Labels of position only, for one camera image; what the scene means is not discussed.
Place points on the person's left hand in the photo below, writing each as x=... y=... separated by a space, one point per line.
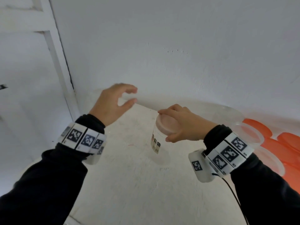
x=106 y=107

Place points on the person's right hand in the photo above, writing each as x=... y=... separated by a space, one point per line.
x=189 y=126

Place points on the person's left thumb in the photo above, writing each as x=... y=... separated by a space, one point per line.
x=127 y=104

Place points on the person's right thumb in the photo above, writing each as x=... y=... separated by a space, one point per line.
x=174 y=137

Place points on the pink jar lid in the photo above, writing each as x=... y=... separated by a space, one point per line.
x=167 y=125

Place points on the person's left forearm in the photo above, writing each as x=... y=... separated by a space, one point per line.
x=46 y=180

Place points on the person's right forearm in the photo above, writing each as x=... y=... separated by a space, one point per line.
x=262 y=185

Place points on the clear plastic jar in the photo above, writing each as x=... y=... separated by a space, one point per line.
x=161 y=147

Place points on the white marker wristband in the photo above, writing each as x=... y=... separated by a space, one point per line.
x=82 y=140
x=225 y=156

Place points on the clear plastic container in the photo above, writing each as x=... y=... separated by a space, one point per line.
x=230 y=114
x=271 y=161
x=249 y=134

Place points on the orange lid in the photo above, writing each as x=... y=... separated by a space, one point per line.
x=279 y=151
x=290 y=140
x=293 y=178
x=259 y=126

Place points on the white door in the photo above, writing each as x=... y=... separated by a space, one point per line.
x=30 y=79

